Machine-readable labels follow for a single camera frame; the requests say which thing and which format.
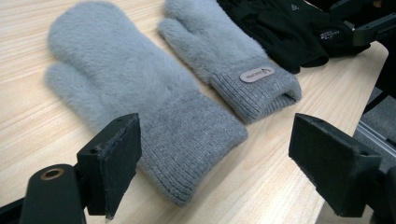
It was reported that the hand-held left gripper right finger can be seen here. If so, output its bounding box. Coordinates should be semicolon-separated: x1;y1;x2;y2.
288;112;383;218

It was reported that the black glove with white logo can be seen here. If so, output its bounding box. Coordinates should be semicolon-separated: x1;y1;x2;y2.
274;0;372;59

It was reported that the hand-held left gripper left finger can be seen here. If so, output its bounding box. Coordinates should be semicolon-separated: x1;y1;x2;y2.
76;112;143;221

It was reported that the aluminium frame rail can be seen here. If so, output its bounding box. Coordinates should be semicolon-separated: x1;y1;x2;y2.
353;120;396;158

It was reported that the black glove with grip patches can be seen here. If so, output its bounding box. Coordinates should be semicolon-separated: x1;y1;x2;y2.
217;0;330;75

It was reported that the grey fluffy mitten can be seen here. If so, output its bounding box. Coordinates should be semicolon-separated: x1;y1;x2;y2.
45;0;249;208
157;0;303;125

